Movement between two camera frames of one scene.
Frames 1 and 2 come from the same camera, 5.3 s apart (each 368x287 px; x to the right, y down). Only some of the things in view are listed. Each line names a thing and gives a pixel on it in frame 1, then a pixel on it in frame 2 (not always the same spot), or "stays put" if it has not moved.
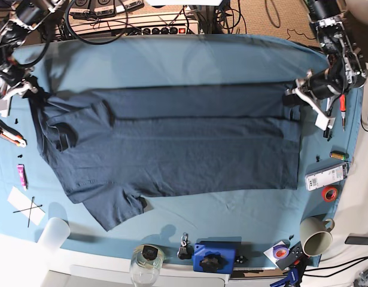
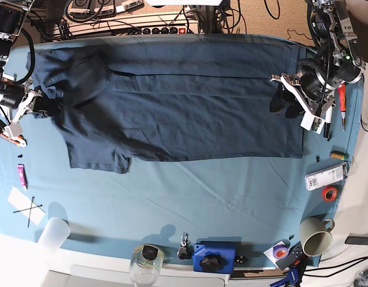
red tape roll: [329, 194] stays put
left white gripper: [2, 90] to [47, 106]
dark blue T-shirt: [112, 147] to [115, 101]
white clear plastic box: [326, 176] stays put
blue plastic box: [214, 256] stays put
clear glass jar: [145, 265] stays put
